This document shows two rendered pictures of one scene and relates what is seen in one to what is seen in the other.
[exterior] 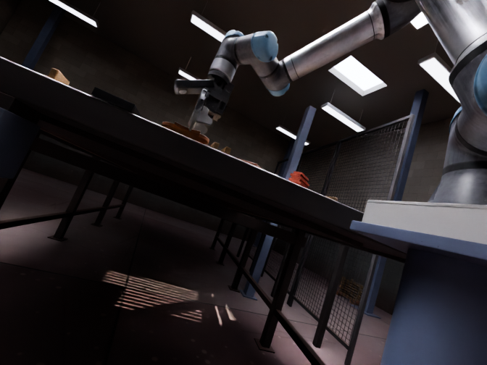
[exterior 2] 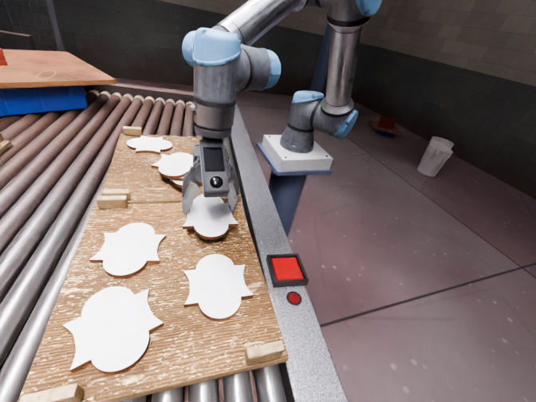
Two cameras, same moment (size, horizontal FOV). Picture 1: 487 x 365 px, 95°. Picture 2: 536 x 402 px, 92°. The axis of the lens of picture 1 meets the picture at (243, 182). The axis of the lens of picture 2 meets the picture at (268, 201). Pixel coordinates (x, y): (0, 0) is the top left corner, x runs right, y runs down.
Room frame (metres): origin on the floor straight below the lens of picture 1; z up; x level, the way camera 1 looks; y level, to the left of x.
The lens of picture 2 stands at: (0.57, 0.67, 1.36)
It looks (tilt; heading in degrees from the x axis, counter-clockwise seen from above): 35 degrees down; 263
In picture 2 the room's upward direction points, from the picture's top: 13 degrees clockwise
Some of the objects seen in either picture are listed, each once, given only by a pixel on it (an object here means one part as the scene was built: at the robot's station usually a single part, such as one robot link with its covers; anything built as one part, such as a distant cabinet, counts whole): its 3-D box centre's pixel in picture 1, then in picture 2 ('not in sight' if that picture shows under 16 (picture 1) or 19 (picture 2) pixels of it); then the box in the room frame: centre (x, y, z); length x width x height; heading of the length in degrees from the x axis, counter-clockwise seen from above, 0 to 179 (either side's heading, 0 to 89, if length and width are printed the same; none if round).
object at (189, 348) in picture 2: not in sight; (172, 268); (0.69, 0.34, 0.93); 0.41 x 0.35 x 0.02; 106
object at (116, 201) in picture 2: not in sight; (112, 202); (0.87, 0.19, 0.95); 0.06 x 0.02 x 0.03; 16
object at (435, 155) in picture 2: not in sight; (433, 160); (-1.92, -2.55, 0.19); 0.30 x 0.30 x 0.37
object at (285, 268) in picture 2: not in sight; (286, 269); (0.45, 0.30, 0.92); 0.06 x 0.06 x 0.01; 13
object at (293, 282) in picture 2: (119, 106); (286, 269); (0.45, 0.30, 0.92); 0.08 x 0.08 x 0.02; 13
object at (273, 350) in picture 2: (58, 79); (264, 352); (0.50, 0.49, 0.95); 0.06 x 0.02 x 0.03; 16
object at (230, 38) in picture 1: (231, 52); (218, 68); (0.65, 0.18, 1.27); 0.09 x 0.08 x 0.11; 53
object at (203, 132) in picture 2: (214, 96); (211, 151); (0.65, 0.18, 1.11); 0.09 x 0.08 x 0.12; 107
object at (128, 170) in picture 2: not in sight; (174, 163); (0.80, -0.07, 0.93); 0.41 x 0.35 x 0.02; 108
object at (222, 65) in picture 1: (221, 73); (212, 114); (0.65, 0.18, 1.19); 0.08 x 0.08 x 0.05
